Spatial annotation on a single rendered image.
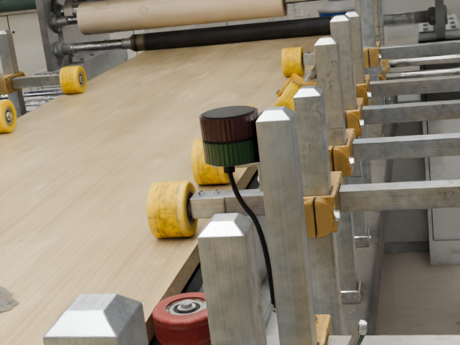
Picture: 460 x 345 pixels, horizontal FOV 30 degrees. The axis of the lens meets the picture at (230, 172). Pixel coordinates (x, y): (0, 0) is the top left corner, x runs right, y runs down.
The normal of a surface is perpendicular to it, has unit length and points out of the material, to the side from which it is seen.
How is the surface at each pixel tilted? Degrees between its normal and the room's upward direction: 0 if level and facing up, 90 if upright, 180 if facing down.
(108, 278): 0
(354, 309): 0
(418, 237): 90
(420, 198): 90
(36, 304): 0
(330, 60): 90
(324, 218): 90
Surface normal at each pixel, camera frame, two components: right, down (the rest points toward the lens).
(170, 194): -0.22, -0.52
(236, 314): -0.21, 0.29
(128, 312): 0.61, -0.71
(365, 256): -0.11, -0.96
